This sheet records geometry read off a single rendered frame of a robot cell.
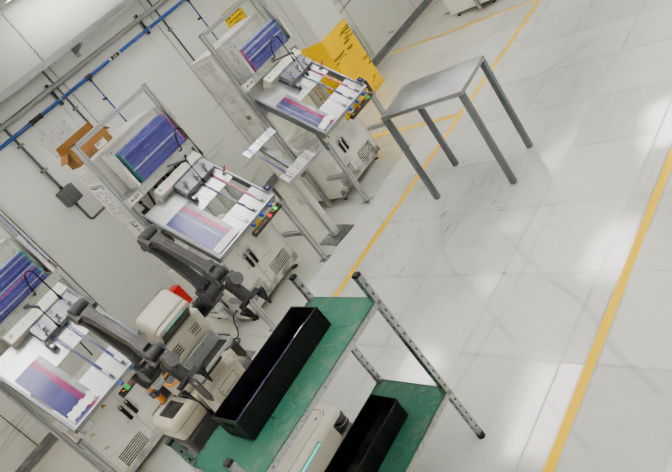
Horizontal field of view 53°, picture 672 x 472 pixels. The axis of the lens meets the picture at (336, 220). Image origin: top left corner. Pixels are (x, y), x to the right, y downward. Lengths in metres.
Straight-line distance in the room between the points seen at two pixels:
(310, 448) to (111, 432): 1.79
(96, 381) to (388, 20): 6.52
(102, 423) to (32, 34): 3.56
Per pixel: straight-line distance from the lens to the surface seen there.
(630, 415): 3.14
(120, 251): 6.65
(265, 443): 2.60
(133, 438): 5.01
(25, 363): 4.74
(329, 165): 5.96
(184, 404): 3.50
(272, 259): 5.48
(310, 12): 7.81
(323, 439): 3.58
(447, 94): 4.55
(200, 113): 7.25
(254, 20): 6.24
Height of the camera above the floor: 2.40
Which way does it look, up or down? 24 degrees down
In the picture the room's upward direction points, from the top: 37 degrees counter-clockwise
